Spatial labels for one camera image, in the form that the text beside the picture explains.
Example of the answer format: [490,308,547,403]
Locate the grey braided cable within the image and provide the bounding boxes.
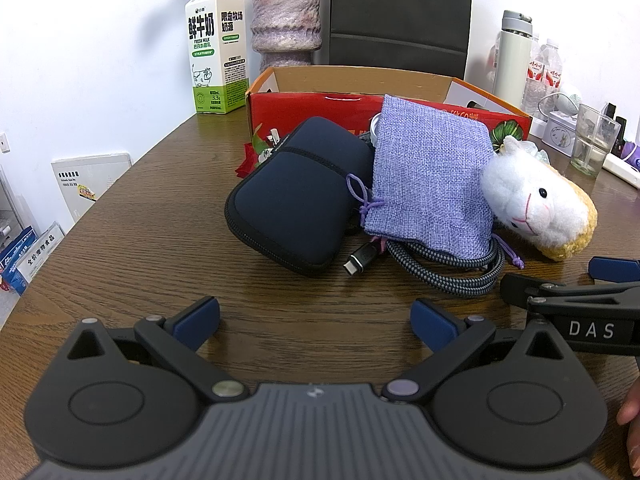
[342,232,506,297]

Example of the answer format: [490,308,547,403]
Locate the green white milk carton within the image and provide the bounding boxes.
[185,0,250,116]

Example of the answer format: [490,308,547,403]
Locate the purple gadget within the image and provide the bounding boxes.
[620,140,640,173]

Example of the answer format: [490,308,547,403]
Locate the blue white food packets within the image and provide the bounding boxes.
[0,225,66,296]

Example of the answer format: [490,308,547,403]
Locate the person's right hand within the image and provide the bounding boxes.
[616,375,640,456]

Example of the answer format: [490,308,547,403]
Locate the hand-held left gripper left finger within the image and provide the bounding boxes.
[65,296,248,401]

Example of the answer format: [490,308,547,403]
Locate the purple stone vase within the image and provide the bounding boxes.
[250,0,322,75]

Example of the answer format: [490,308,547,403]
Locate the white sheep plush toy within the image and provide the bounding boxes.
[480,135,598,262]

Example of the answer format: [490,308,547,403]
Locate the red cardboard box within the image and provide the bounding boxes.
[244,65,533,171]

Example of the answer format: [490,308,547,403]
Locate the wooden desktop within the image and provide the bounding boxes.
[0,105,640,480]

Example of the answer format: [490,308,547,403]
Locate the red artificial rose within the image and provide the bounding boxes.
[235,132,273,181]

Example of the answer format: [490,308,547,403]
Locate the white thermos bottle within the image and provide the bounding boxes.
[495,10,533,111]

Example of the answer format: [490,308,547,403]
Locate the white box by wall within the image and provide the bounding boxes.
[50,152,133,223]

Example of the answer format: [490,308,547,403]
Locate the clear drinking glass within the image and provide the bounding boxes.
[571,104,622,177]

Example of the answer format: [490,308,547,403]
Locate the black small bottles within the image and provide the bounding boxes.
[600,102,628,141]

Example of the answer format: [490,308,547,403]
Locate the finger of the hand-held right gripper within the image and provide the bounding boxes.
[500,272,640,312]
[588,256,640,284]

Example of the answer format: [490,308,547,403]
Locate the black office chair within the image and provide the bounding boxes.
[327,0,473,83]

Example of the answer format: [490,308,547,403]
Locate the navy zip pouch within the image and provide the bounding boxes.
[224,116,376,277]

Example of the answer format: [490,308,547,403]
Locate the purple burlap drawstring bag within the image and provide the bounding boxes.
[345,94,526,268]

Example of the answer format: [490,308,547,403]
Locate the white power strip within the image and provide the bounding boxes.
[602,152,640,188]

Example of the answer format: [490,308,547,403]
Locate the white round mini fan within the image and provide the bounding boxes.
[537,85,583,121]

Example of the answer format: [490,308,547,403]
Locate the pale crinkled wrapper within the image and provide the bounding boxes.
[520,140,551,166]

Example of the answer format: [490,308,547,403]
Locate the clear plastic water bottle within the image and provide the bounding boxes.
[540,38,566,96]
[522,35,548,106]

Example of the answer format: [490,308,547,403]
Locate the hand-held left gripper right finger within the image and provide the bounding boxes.
[382,298,576,403]

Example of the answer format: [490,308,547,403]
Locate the white round lid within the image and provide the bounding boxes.
[361,114,382,145]

